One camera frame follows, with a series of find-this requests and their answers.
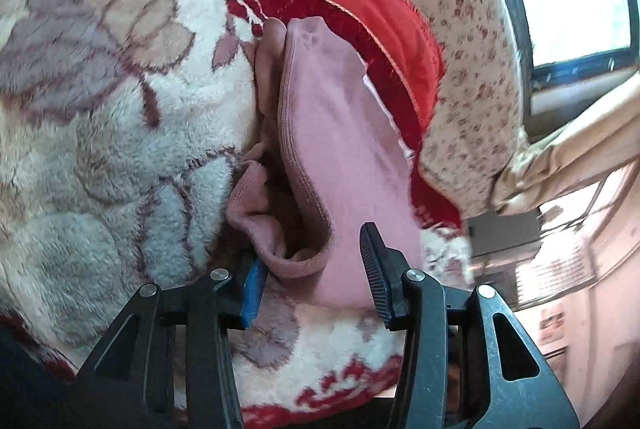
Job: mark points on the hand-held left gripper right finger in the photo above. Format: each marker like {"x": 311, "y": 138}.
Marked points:
{"x": 376, "y": 279}

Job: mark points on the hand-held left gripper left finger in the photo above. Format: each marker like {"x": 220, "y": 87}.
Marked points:
{"x": 255, "y": 291}

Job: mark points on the pink small garment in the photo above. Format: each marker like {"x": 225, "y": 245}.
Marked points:
{"x": 340, "y": 149}

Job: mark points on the dark grey box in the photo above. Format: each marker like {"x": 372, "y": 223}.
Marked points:
{"x": 505, "y": 234}

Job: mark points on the beige curtain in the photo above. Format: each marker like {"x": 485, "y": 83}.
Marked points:
{"x": 550, "y": 159}

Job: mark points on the red and white fleece blanket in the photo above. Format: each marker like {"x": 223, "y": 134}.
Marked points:
{"x": 100, "y": 109}

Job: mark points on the red ruffled cloth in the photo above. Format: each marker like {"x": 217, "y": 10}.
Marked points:
{"x": 390, "y": 29}

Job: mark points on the small wall poster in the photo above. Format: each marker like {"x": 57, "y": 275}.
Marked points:
{"x": 552, "y": 325}

